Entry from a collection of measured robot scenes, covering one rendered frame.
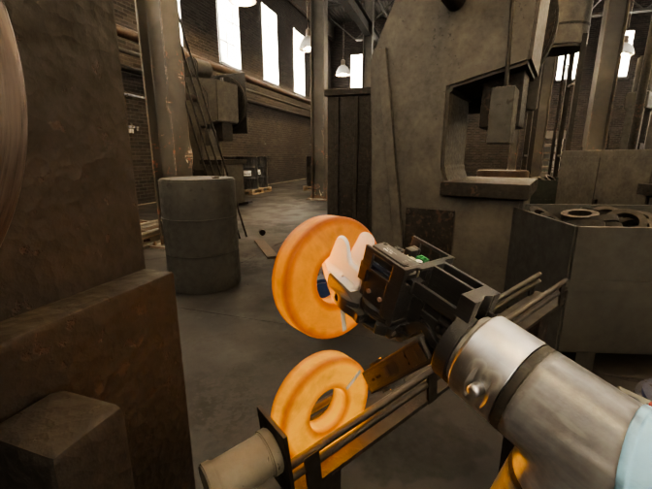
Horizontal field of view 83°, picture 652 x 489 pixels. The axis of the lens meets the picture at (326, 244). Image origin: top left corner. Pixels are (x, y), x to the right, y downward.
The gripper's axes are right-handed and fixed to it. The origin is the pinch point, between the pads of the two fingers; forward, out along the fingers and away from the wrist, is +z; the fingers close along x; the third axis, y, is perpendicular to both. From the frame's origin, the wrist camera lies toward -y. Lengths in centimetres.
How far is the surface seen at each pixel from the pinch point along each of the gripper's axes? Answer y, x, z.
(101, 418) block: -13.0, 26.1, 0.0
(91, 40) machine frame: 20.2, 20.0, 32.6
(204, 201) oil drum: -79, -61, 222
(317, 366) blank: -14.0, 1.7, -3.1
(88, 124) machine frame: 10.0, 21.8, 28.6
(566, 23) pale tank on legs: 161, -756, 350
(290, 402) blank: -17.0, 6.2, -4.3
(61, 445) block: -12.4, 29.4, -1.9
